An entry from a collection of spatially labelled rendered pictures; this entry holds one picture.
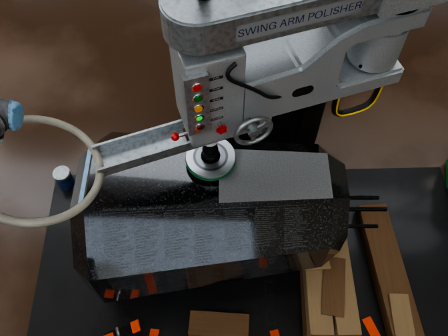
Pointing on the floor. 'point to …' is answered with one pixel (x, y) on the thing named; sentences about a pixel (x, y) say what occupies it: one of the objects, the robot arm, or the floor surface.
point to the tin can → (63, 177)
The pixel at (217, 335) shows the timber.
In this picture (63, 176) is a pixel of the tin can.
